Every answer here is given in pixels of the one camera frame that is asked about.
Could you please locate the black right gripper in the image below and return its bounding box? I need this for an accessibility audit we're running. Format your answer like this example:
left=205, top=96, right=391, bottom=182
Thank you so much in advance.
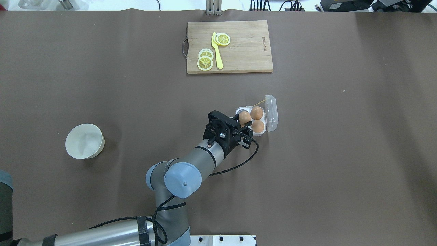
left=203, top=111, right=253, bottom=157

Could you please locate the brown egg from bowl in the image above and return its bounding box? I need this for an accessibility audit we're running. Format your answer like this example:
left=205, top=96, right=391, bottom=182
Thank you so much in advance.
left=238, top=111, right=252, bottom=127

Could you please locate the clear plastic egg box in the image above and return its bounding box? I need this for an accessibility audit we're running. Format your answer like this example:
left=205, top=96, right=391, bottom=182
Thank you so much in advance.
left=235, top=95, right=279, bottom=136

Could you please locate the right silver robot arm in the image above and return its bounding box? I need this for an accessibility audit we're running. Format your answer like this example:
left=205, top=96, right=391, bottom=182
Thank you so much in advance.
left=1, top=108, right=207, bottom=241

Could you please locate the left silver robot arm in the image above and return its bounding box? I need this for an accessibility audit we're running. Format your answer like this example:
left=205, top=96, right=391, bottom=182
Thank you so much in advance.
left=0, top=170, right=13, bottom=246

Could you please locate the brown egg in box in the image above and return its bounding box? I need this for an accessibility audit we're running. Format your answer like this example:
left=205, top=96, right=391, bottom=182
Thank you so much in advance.
left=250, top=106, right=264, bottom=120
left=251, top=120, right=265, bottom=134

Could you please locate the wooden cutting board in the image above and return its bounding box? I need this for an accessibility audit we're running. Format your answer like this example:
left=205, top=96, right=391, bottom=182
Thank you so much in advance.
left=187, top=20, right=273, bottom=74

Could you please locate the white ceramic bowl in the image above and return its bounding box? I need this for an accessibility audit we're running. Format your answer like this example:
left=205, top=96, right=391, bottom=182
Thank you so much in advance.
left=65, top=123, right=105, bottom=159

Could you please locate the white camera post pedestal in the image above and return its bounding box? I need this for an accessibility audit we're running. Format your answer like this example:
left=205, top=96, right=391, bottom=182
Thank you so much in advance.
left=190, top=235, right=257, bottom=246

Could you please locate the aluminium frame post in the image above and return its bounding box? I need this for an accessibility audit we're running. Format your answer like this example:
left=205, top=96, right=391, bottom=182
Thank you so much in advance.
left=206, top=0, right=223, bottom=16

